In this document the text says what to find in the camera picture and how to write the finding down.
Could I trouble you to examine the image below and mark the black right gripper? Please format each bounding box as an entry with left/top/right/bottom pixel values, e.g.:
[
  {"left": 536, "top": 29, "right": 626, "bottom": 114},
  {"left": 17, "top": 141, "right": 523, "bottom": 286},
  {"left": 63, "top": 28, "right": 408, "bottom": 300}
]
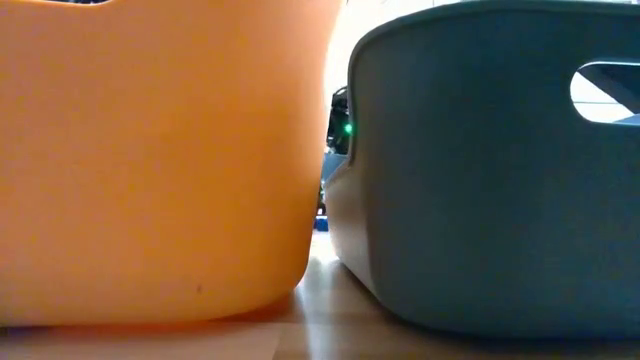
[{"left": 327, "top": 85, "right": 352, "bottom": 155}]

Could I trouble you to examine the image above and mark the dark teal plastic bin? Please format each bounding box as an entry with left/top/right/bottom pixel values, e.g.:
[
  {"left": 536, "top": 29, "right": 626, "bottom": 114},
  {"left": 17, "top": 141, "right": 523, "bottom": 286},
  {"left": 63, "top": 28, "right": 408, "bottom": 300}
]
[{"left": 324, "top": 0, "right": 640, "bottom": 341}]

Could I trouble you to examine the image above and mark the yellow-orange plastic bin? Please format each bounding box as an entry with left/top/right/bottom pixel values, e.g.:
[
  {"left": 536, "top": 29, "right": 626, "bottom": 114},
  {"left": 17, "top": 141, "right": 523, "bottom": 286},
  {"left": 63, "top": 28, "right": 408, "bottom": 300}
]
[{"left": 0, "top": 0, "right": 344, "bottom": 329}]

